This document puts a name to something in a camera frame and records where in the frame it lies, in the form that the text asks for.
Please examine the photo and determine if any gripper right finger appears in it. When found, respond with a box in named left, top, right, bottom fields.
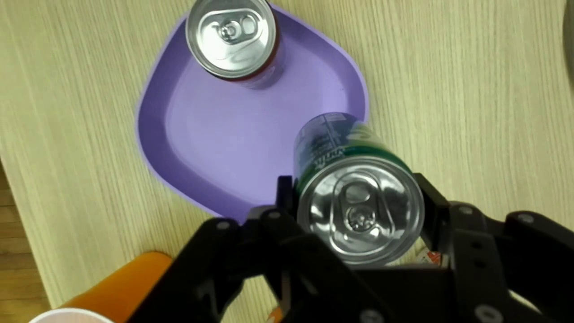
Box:
left=413, top=173, right=574, bottom=323

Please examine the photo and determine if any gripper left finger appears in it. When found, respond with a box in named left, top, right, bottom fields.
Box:
left=127, top=175, right=386, bottom=323

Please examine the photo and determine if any green and blue soda can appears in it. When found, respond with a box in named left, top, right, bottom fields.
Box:
left=294, top=112, right=426, bottom=266

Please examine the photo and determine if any purple plastic plate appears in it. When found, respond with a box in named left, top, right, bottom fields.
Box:
left=136, top=2, right=370, bottom=224

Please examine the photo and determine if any orange plastic cup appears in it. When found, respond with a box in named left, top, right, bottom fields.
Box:
left=28, top=251, right=174, bottom=323

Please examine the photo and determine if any red soda can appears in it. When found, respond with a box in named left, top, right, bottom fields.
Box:
left=185, top=0, right=284, bottom=89

